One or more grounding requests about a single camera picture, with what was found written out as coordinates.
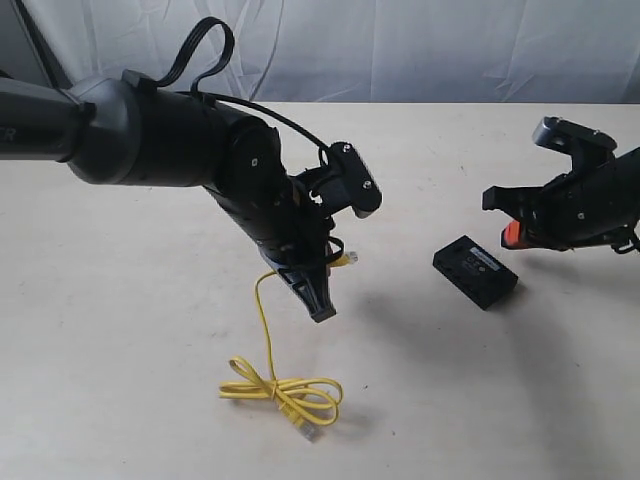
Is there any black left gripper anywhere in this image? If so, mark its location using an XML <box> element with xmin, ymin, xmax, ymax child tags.
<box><xmin>212</xmin><ymin>169</ymin><xmax>344</xmax><ymax>322</ymax></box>

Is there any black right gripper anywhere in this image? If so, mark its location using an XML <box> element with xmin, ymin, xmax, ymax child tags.
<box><xmin>482</xmin><ymin>149</ymin><xmax>639</xmax><ymax>250</ymax></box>

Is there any black network switch box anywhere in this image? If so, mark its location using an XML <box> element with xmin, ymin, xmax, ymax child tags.
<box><xmin>432</xmin><ymin>235</ymin><xmax>519</xmax><ymax>311</ymax></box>

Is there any yellow ethernet cable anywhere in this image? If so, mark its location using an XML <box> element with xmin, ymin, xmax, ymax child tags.
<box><xmin>218</xmin><ymin>249</ymin><xmax>360</xmax><ymax>443</ymax></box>

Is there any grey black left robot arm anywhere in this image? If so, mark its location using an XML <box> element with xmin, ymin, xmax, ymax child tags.
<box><xmin>1</xmin><ymin>78</ymin><xmax>344</xmax><ymax>322</ymax></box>

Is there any white wrinkled backdrop curtain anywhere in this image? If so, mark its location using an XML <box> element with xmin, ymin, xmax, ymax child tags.
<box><xmin>26</xmin><ymin>1</ymin><xmax>639</xmax><ymax>104</ymax></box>

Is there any black light stand pole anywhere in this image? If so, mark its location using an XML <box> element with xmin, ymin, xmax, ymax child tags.
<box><xmin>11</xmin><ymin>0</ymin><xmax>72</xmax><ymax>89</ymax></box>

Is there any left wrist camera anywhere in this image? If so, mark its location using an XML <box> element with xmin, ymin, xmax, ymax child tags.
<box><xmin>317</xmin><ymin>142</ymin><xmax>382</xmax><ymax>219</ymax></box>

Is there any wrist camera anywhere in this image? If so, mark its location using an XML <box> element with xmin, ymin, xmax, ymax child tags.
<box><xmin>317</xmin><ymin>142</ymin><xmax>382</xmax><ymax>219</ymax></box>
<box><xmin>532</xmin><ymin>116</ymin><xmax>617</xmax><ymax>173</ymax></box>

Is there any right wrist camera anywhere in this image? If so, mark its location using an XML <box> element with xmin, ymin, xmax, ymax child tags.
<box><xmin>532</xmin><ymin>116</ymin><xmax>617</xmax><ymax>173</ymax></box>

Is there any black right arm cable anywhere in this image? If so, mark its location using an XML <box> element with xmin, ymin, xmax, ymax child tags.
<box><xmin>607</xmin><ymin>219</ymin><xmax>640</xmax><ymax>256</ymax></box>

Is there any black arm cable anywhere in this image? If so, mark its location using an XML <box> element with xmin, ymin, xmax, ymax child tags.
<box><xmin>122</xmin><ymin>17</ymin><xmax>346</xmax><ymax>166</ymax></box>
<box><xmin>607</xmin><ymin>219</ymin><xmax>640</xmax><ymax>256</ymax></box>

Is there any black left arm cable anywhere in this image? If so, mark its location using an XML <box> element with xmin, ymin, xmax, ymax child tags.
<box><xmin>122</xmin><ymin>17</ymin><xmax>346</xmax><ymax>166</ymax></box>

